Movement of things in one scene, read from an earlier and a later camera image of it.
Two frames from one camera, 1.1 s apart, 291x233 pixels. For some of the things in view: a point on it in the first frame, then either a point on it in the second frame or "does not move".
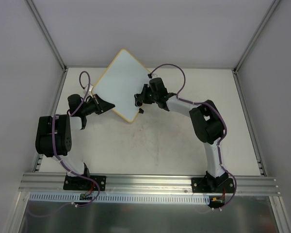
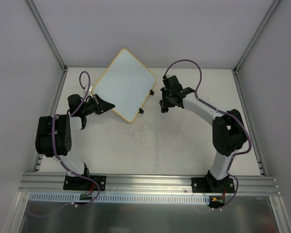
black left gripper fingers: [102, 105] does not move
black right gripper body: [140, 98] -> [165, 97]
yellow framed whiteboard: [125, 78] does not move
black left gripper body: [98, 104] does not move
